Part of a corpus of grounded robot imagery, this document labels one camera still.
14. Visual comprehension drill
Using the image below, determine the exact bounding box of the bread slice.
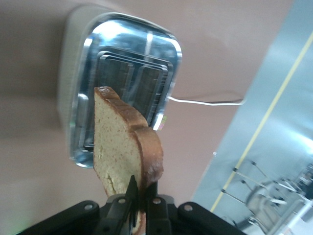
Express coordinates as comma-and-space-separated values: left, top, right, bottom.
93, 86, 164, 235

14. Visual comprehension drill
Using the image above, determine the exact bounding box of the metal chair frame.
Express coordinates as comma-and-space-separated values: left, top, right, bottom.
220, 159, 313, 235

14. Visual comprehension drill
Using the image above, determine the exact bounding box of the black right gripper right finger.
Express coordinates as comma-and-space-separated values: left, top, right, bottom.
145, 182, 172, 235

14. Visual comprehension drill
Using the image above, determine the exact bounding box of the silver two-slot toaster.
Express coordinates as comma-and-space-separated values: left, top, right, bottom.
56, 4, 183, 169

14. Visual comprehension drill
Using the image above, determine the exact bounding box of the white toaster power cable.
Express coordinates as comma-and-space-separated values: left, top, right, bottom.
167, 95, 246, 107

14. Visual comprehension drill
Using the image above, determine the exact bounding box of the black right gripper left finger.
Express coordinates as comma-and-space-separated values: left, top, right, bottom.
100, 174, 138, 235

